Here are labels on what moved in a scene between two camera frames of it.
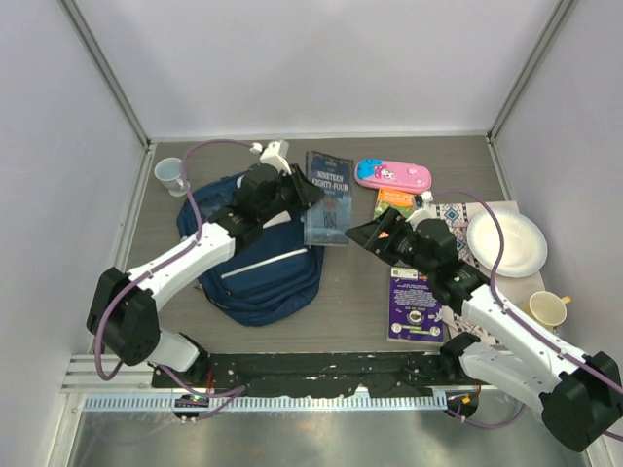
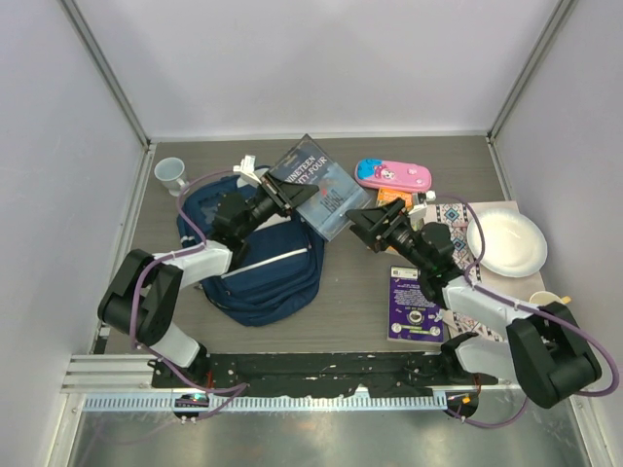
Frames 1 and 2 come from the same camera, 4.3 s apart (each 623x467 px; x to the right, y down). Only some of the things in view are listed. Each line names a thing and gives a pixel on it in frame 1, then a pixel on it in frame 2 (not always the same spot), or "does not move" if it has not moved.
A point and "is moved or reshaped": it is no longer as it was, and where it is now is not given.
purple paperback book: x=414 y=310 does not move
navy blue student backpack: x=273 y=278 does not move
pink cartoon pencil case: x=393 y=174 does not move
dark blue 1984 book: x=328 y=221 is moved or reshaped
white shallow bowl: x=525 y=243 does not move
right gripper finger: x=396 y=217 to x=393 y=207
